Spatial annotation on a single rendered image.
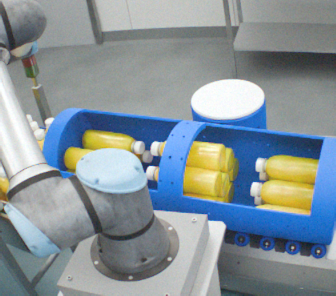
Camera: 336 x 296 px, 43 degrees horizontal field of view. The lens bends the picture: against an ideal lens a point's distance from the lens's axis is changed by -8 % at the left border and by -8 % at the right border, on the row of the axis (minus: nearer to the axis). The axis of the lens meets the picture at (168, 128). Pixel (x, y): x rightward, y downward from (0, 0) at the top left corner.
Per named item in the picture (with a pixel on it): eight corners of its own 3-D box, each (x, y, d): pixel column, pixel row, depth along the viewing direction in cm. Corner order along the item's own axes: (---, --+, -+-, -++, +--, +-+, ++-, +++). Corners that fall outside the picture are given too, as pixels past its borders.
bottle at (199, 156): (217, 175, 119) (154, 165, 127) (226, 165, 125) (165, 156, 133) (217, 149, 117) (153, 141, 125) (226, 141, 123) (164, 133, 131)
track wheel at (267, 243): (276, 237, 116) (277, 236, 117) (260, 235, 117) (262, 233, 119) (273, 253, 116) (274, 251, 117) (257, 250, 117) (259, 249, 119)
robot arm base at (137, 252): (154, 281, 83) (144, 249, 77) (87, 265, 88) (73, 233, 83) (180, 228, 94) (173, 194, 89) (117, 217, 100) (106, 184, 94)
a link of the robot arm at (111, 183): (165, 218, 83) (153, 161, 76) (102, 249, 79) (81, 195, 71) (136, 186, 93) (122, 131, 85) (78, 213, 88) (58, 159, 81)
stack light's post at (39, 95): (100, 254, 250) (37, 89, 189) (95, 252, 251) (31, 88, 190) (103, 249, 252) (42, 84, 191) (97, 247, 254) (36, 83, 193)
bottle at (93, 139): (88, 124, 147) (137, 131, 139) (96, 138, 152) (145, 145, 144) (79, 141, 143) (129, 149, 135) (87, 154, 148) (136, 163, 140)
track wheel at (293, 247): (301, 241, 112) (303, 239, 114) (286, 239, 114) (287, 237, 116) (299, 257, 112) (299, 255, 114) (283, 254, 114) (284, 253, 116)
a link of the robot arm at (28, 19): (48, -23, 87) (28, 27, 133) (1, -6, 84) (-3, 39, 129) (65, 24, 89) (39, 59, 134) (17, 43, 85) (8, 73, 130)
